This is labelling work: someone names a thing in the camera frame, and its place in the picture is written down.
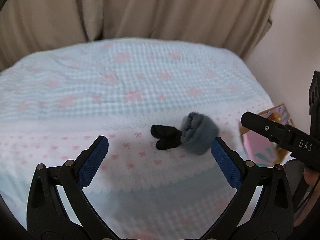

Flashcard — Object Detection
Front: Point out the grey fluffy sock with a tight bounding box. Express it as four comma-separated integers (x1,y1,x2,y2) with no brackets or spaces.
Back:
181,112,220,155

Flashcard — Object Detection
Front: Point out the black sock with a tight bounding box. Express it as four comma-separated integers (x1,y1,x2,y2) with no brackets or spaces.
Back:
150,125,182,151

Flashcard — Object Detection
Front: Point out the person's right hand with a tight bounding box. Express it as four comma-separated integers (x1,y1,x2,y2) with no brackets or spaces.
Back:
300,168,319,220

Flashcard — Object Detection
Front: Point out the pink cardboard box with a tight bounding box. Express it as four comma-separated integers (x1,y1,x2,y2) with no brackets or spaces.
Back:
240,104,293,167

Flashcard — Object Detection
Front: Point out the light blue checkered blanket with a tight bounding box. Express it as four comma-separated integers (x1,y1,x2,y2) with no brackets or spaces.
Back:
1,39,273,239

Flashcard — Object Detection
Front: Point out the beige curtain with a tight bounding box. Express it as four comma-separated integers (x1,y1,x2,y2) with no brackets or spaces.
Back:
1,0,275,70

